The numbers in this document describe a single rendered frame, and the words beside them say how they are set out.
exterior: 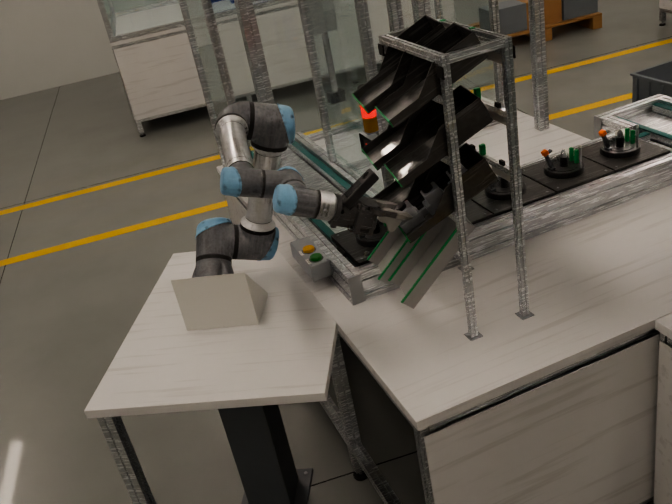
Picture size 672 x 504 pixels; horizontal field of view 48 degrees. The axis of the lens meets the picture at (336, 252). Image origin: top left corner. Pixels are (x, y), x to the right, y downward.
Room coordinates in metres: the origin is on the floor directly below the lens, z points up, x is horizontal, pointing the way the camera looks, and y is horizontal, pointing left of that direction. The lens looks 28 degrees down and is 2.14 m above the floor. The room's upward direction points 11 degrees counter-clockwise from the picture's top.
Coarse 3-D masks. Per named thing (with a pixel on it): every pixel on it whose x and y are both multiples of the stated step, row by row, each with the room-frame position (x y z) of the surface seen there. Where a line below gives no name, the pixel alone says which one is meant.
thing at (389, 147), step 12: (420, 108) 1.89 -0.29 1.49; (408, 120) 1.89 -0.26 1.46; (384, 132) 2.01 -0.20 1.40; (396, 132) 2.01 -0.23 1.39; (408, 132) 1.89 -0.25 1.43; (372, 144) 2.01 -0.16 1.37; (384, 144) 1.98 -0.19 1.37; (396, 144) 1.94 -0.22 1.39; (408, 144) 1.89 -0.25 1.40; (372, 156) 1.96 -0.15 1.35; (384, 156) 1.88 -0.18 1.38
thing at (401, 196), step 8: (424, 176) 1.89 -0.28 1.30; (392, 184) 2.01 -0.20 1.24; (408, 184) 1.99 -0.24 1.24; (416, 184) 1.89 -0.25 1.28; (384, 192) 2.01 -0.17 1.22; (392, 192) 2.00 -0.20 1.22; (400, 192) 1.97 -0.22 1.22; (408, 192) 1.95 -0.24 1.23; (416, 192) 1.89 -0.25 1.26; (392, 200) 1.96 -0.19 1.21; (400, 200) 1.93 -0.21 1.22; (408, 200) 1.89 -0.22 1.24
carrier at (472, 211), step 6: (468, 204) 2.32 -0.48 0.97; (474, 204) 2.31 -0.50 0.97; (468, 210) 2.27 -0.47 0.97; (474, 210) 2.27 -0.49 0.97; (480, 210) 2.26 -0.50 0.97; (486, 210) 2.25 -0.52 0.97; (468, 216) 2.23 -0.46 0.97; (474, 216) 2.22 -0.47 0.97; (480, 216) 2.21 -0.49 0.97; (486, 216) 2.21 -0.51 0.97; (492, 216) 2.21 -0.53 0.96; (474, 222) 2.19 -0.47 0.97
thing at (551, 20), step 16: (512, 0) 7.70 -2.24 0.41; (544, 0) 7.51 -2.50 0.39; (560, 0) 7.53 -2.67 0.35; (576, 0) 7.56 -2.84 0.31; (592, 0) 7.59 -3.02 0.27; (512, 16) 7.45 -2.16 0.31; (528, 16) 7.48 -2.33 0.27; (544, 16) 7.51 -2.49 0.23; (560, 16) 7.53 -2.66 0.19; (576, 16) 7.56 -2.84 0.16; (592, 16) 7.52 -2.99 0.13; (512, 32) 7.45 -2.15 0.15; (528, 32) 7.41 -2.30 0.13
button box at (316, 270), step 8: (296, 240) 2.33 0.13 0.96; (304, 240) 2.32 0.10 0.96; (296, 248) 2.27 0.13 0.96; (296, 256) 2.27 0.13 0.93; (304, 256) 2.20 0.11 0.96; (304, 264) 2.19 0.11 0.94; (312, 264) 2.14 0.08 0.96; (320, 264) 2.14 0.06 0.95; (328, 264) 2.14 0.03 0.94; (312, 272) 2.13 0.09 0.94; (320, 272) 2.14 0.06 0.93; (328, 272) 2.14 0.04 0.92
